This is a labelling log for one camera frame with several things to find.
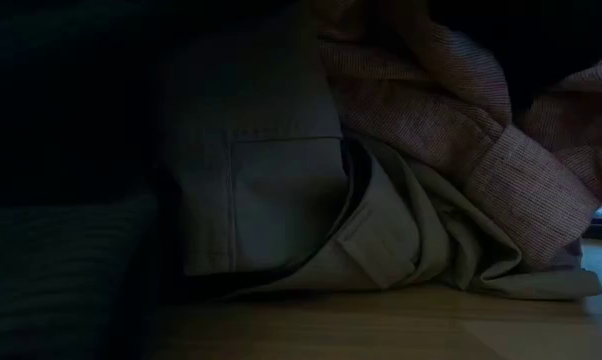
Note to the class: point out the dark green knitted sweater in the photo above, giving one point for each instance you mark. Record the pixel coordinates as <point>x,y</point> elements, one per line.
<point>56,275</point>

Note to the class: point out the pink striped shirt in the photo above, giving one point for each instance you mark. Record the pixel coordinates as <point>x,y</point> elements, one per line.
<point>431,100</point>

